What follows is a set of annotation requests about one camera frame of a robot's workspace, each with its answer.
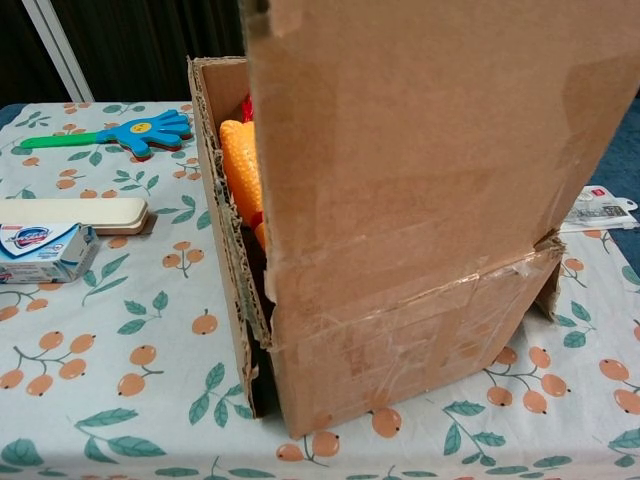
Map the brown cardboard shipping box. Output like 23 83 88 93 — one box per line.
187 0 640 441

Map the blue hand clapper toy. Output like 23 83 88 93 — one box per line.
19 109 194 164

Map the white blue soap box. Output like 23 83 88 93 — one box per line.
0 222 101 285

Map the orange textured rubber toy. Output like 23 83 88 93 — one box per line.
219 97 267 246

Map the fruit print tablecloth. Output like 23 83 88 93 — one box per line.
0 99 640 480

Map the cream oblong utensil case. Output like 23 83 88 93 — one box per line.
0 197 154 237

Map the dark curtain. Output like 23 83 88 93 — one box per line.
0 0 640 131

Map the clear plastic package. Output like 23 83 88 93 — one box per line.
559 184 640 234

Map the white frame post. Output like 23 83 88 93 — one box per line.
22 0 95 103

